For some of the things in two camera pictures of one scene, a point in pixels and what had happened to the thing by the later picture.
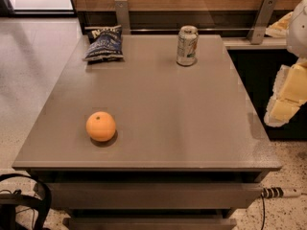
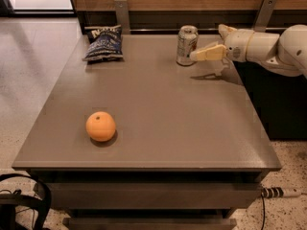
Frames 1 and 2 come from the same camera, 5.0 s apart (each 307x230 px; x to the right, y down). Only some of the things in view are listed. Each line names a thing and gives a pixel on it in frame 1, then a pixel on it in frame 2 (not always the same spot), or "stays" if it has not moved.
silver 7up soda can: (187, 45) stays
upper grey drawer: (149, 195) stays
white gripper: (297, 33) → (237, 46)
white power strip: (279, 193) stays
